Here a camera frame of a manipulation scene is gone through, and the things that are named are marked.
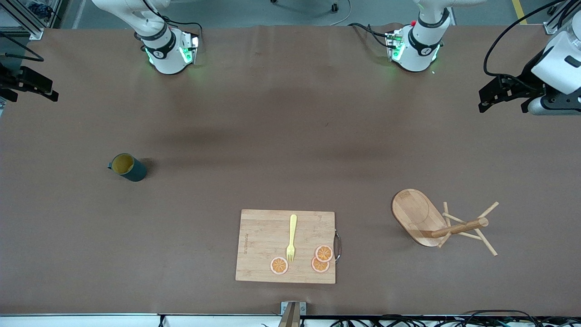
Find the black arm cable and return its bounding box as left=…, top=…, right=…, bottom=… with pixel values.
left=0, top=34, right=45, bottom=62
left=483, top=0, right=568, bottom=79

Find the black right base cable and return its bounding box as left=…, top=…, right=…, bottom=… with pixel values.
left=159, top=16, right=203, bottom=39

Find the teal cup yellow inside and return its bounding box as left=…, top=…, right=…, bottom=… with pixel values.
left=108, top=153, right=148, bottom=182

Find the black cable bundle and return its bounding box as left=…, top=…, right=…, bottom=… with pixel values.
left=329, top=310, right=581, bottom=327

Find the black base cable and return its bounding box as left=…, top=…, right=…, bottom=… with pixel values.
left=349, top=22, right=392, bottom=49
left=159, top=16, right=203, bottom=39

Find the white floor cable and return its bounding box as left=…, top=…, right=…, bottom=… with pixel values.
left=329, top=0, right=353, bottom=26

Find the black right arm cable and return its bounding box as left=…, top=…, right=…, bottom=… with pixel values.
left=0, top=34, right=45, bottom=62

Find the aluminium frame post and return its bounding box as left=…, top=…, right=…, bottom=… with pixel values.
left=544, top=0, right=573, bottom=35
left=0, top=0, right=44, bottom=40

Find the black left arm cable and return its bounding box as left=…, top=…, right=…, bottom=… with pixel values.
left=483, top=0, right=568, bottom=79

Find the bamboo cutting board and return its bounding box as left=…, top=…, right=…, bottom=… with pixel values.
left=235, top=209, right=336, bottom=285

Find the yellow plastic fork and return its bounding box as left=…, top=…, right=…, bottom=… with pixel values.
left=286, top=214, right=298, bottom=263

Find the wooden mug tree rack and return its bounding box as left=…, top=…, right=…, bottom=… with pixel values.
left=392, top=188, right=500, bottom=257

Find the black left base cable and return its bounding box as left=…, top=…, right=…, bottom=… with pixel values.
left=349, top=22, right=392, bottom=49

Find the metal table bracket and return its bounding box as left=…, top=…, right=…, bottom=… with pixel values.
left=281, top=301, right=307, bottom=327

